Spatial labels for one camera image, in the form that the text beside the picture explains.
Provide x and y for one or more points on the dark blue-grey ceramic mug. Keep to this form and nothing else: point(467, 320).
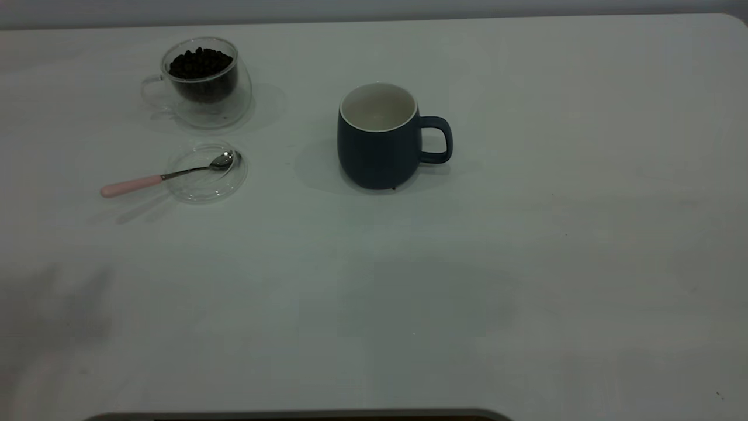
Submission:
point(377, 155)

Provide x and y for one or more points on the clear round glass lid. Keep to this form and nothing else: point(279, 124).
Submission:
point(201, 184)

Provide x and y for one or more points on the dark coffee beans pile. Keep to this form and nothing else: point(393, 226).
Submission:
point(200, 64)

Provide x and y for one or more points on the clear double-wall glass cup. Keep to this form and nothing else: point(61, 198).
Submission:
point(234, 105)

